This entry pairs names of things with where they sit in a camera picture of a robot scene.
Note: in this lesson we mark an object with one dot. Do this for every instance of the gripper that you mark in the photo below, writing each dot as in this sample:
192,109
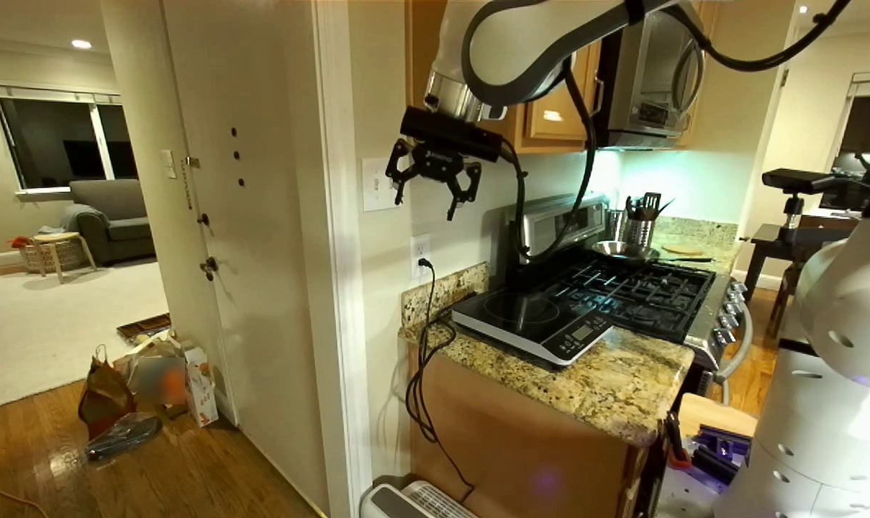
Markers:
438,162

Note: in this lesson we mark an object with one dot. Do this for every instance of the wooden cabinet door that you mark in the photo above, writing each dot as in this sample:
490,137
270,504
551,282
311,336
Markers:
557,115

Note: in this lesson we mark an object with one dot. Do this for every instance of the black portable induction cooktop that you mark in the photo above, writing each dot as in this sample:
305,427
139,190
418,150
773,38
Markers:
528,316

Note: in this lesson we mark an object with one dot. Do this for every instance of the white door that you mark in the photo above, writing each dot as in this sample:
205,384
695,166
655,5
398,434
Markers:
269,252

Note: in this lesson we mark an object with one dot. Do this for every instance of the metal canister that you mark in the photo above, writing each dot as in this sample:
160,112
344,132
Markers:
614,224

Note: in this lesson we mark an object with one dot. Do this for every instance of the metal frying pan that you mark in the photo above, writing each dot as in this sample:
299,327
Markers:
618,250

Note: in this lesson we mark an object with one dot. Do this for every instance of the metal utensil holder with utensils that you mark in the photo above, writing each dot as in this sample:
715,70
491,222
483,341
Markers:
640,226

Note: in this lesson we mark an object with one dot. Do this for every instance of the stainless microwave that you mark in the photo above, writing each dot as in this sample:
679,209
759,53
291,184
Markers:
640,79

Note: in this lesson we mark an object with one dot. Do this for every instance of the stainless gas stove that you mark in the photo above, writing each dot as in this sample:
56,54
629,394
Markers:
643,291

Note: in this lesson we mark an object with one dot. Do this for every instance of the round wooden cutting board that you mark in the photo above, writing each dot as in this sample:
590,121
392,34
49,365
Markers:
683,250

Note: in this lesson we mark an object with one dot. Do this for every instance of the white printed paper bag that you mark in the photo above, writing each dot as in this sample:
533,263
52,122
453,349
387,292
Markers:
201,392

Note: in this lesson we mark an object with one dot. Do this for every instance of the grey sofa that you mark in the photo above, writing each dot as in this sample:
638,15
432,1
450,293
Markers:
114,219

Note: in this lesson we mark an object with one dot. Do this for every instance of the brown tray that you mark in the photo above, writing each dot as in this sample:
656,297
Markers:
143,326

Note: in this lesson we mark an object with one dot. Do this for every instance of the white heater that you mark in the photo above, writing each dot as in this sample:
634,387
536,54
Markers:
406,503

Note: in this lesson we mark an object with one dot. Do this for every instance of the stove knob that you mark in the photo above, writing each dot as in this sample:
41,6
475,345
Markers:
734,303
729,319
739,288
723,336

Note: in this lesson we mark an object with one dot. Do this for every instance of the dark wooden table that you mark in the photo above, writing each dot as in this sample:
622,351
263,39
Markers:
773,244

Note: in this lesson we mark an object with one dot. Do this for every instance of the woven basket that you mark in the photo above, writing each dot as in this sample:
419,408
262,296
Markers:
68,255

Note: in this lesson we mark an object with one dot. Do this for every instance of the round ceiling light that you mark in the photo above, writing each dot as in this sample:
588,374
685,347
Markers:
81,44

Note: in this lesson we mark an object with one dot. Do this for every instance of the wooden stool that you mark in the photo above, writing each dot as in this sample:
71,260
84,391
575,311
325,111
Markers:
57,241

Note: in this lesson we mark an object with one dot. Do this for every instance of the window with blind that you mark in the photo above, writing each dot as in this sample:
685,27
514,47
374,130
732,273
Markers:
53,140

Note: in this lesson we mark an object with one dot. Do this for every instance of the brown paper bag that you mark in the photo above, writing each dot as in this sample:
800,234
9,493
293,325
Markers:
105,399

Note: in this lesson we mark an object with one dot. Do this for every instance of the black plastic bag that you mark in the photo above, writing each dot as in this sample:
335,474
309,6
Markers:
121,437

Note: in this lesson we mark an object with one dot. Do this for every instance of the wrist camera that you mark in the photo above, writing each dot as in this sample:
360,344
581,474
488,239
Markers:
449,133

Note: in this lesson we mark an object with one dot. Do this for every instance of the white wall switch plate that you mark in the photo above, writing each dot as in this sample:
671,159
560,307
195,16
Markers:
377,185

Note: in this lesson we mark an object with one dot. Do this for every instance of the white wall socket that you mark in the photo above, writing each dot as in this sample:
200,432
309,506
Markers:
420,252

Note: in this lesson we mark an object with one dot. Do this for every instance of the wooden wall cabinet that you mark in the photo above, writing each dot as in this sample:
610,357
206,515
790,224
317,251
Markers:
542,122

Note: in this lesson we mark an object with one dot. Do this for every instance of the small white light switch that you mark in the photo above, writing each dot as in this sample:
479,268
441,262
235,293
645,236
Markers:
169,164

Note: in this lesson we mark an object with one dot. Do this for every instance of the camera on mount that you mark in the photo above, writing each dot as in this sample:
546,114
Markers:
794,183

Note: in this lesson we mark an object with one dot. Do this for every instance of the window with white frame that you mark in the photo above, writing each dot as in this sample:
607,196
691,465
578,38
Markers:
866,115

